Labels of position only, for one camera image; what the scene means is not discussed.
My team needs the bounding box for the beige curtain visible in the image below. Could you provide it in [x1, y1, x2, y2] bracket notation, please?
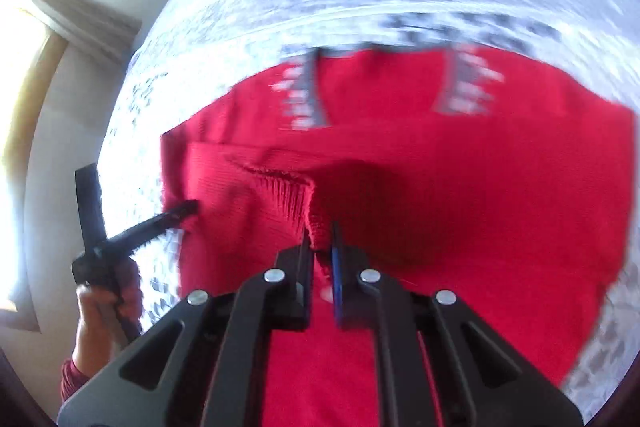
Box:
[26, 0, 144, 64]

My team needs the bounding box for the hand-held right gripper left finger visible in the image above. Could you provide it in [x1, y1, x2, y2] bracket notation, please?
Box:
[56, 237, 317, 427]

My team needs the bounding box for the person's left hand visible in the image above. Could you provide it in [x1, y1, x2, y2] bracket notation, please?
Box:
[71, 261, 145, 374]

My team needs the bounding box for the person's left forearm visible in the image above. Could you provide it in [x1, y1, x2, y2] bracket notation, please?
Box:
[60, 358, 95, 404]

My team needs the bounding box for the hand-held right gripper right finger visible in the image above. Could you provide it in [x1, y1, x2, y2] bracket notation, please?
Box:
[330, 221, 585, 427]

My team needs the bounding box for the red knitted garment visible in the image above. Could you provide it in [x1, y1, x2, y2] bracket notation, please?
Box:
[160, 47, 638, 427]

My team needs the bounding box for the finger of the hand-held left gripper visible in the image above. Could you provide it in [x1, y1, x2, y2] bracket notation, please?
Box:
[94, 200, 200, 259]
[75, 163, 107, 254]

